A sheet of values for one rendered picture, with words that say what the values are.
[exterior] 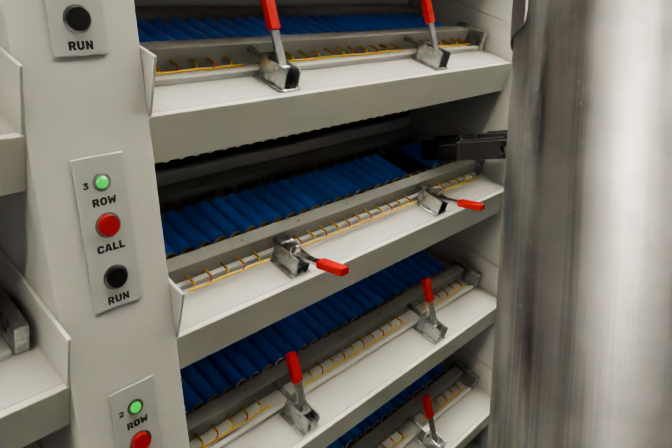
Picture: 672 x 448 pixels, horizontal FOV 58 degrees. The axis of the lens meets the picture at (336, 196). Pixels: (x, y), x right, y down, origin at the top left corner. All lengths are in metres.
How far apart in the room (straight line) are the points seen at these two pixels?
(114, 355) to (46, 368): 0.05
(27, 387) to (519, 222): 0.41
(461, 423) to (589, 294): 0.90
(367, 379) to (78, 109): 0.52
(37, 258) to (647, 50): 0.43
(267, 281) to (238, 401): 0.16
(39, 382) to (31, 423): 0.03
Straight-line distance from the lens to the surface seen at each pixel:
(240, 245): 0.64
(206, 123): 0.54
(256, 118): 0.58
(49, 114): 0.47
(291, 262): 0.64
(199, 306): 0.60
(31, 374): 0.54
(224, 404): 0.72
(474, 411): 1.12
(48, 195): 0.48
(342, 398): 0.79
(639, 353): 0.20
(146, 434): 0.58
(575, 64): 0.21
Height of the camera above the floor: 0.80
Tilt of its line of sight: 16 degrees down
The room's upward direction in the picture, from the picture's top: 2 degrees counter-clockwise
